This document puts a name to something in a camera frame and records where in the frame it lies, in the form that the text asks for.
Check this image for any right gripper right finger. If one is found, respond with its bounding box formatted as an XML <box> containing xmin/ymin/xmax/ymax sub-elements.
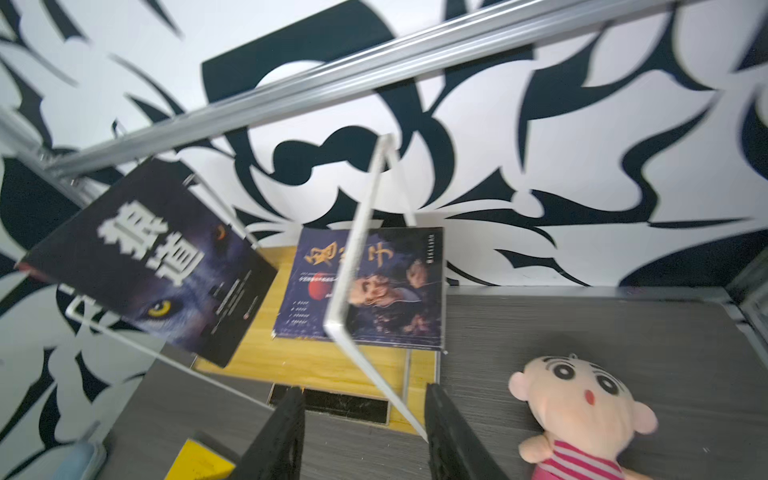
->
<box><xmin>425</xmin><ymin>383</ymin><xmax>508</xmax><ymax>480</ymax></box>

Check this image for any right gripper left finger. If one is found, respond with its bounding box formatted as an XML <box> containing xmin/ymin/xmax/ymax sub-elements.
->
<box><xmin>228</xmin><ymin>387</ymin><xmax>305</xmax><ymax>480</ymax></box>

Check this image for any purple book orange calligraphy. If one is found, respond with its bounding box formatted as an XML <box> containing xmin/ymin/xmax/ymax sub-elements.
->
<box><xmin>273</xmin><ymin>227</ymin><xmax>446</xmax><ymax>351</ymax></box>

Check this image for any yellow cartoon book left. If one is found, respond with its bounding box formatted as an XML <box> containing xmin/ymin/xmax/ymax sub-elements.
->
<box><xmin>165</xmin><ymin>439</ymin><xmax>235</xmax><ymax>480</ymax></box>

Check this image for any wooden white-framed bookshelf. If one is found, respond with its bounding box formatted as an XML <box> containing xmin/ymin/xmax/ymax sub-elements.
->
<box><xmin>62</xmin><ymin>133</ymin><xmax>442</xmax><ymax>442</ymax></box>

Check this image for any black book yellow spine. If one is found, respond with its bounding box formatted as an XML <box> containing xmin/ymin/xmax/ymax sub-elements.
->
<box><xmin>299</xmin><ymin>387</ymin><xmax>390</xmax><ymax>425</ymax></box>

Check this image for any pink plush doll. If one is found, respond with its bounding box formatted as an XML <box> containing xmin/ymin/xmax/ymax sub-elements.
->
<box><xmin>508</xmin><ymin>354</ymin><xmax>658</xmax><ymax>479</ymax></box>

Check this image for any light blue case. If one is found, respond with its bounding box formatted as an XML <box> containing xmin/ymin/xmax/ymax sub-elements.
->
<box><xmin>52</xmin><ymin>442</ymin><xmax>107</xmax><ymax>480</ymax></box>

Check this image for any aluminium frame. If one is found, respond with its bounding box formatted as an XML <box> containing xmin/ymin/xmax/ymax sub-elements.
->
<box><xmin>0</xmin><ymin>0</ymin><xmax>768</xmax><ymax>373</ymax></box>

